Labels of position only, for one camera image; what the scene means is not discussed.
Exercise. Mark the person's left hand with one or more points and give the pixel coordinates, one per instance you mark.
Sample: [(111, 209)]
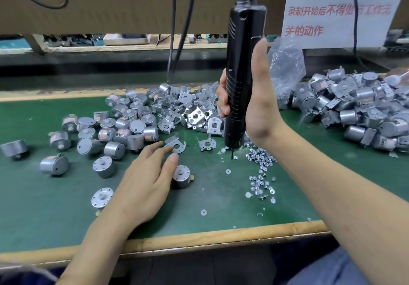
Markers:
[(140, 189)]

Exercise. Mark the person's right hand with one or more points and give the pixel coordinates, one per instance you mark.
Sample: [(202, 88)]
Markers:
[(262, 102)]

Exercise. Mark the silver round motor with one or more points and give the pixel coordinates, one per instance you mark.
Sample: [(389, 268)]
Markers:
[(182, 176)]

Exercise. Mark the pile of silver motors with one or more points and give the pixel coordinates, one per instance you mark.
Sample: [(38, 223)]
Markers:
[(108, 131)]

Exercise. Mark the black electric screwdriver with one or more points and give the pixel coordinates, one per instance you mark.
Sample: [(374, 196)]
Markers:
[(246, 32)]

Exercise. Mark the pile of metal brackets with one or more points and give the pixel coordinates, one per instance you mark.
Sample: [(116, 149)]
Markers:
[(185, 106)]

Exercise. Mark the pile of assembled motors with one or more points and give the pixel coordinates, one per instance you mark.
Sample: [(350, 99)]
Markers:
[(358, 106)]

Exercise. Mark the person's left forearm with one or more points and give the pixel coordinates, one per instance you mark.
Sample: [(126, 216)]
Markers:
[(99, 256)]

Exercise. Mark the person's right forearm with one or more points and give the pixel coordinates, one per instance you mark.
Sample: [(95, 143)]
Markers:
[(339, 211)]

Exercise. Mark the small clear plastic bag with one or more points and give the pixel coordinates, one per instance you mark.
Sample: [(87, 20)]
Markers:
[(287, 64)]

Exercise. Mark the scatter of small silver screws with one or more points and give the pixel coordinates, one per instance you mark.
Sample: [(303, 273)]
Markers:
[(259, 166)]

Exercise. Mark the green bench mat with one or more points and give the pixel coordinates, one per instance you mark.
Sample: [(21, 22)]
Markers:
[(25, 224)]

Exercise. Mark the white paper sign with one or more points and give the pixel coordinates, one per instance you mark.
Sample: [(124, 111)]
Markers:
[(345, 10)]

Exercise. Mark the brown back panel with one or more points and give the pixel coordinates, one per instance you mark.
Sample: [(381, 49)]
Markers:
[(128, 3)]

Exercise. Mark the grey blue trousers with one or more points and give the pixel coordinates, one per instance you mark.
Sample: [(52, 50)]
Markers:
[(329, 269)]

